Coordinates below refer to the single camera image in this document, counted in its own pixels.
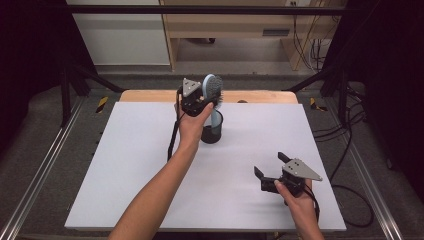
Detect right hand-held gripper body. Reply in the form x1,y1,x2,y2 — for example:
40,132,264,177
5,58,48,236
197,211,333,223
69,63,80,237
259,158,324,198

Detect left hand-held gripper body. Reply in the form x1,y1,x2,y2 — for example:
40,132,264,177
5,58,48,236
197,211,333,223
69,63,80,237
180,77,210,118

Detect light blue hairbrush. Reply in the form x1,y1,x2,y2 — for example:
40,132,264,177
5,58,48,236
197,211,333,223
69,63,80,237
201,73,225,130

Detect black mesh pen holder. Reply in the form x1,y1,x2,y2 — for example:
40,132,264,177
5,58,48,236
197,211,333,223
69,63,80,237
199,109,224,145

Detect person's left hand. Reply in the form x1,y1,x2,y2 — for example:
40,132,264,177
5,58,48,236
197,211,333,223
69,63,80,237
174,101,215,148

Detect person's right hand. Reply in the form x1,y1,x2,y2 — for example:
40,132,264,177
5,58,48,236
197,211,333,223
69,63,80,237
273,178,318,223

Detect yellow black warning tape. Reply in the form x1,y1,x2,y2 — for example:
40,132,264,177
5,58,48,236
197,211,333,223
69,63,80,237
309,96,329,113
95,96,110,115

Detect light wooden desk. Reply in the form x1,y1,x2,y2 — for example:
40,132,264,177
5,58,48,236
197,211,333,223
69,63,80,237
159,0,348,72

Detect white cabinet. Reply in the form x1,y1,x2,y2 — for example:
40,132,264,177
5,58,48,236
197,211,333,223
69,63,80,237
66,0,171,67

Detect grey desk label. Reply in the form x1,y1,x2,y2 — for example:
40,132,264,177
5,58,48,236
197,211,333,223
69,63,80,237
262,28,291,37

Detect black floor cables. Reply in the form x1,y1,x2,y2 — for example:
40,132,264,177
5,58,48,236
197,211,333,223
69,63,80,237
312,83,368,176

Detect aluminium rail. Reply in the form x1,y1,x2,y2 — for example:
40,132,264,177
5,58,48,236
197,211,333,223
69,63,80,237
0,96,85,240
329,133,405,240

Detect black horizontal frame bar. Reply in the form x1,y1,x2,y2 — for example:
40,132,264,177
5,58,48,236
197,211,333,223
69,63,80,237
65,4,349,16

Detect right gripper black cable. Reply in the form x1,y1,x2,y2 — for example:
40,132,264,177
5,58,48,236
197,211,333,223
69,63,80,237
303,184,375,229

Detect black frame strut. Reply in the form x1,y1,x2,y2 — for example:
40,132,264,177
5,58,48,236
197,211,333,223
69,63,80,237
285,64,350,128
60,62,125,128

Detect hanging cable bundle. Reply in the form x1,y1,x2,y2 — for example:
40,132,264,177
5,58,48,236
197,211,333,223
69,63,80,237
291,0,336,74

